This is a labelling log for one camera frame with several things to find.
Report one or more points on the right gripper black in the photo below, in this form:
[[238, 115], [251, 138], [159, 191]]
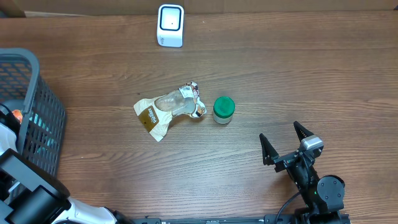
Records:
[[285, 161]]

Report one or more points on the green lid jar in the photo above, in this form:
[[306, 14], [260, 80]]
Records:
[[223, 110]]

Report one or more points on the brown clear snack bag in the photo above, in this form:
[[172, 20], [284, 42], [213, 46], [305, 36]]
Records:
[[157, 113]]

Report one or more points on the teal tissue pack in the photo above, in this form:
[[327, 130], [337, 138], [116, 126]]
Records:
[[44, 134]]

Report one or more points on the orange snack packet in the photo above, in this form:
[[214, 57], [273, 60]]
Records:
[[18, 115]]

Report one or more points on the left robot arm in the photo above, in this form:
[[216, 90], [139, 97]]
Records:
[[45, 199]]

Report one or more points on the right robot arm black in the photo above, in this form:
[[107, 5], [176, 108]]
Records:
[[323, 197]]

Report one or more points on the white barcode scanner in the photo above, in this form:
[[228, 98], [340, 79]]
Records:
[[170, 25]]

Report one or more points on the grey plastic mesh basket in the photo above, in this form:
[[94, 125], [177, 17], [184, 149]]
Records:
[[23, 88]]

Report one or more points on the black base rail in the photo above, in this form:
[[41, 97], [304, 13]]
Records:
[[211, 221]]

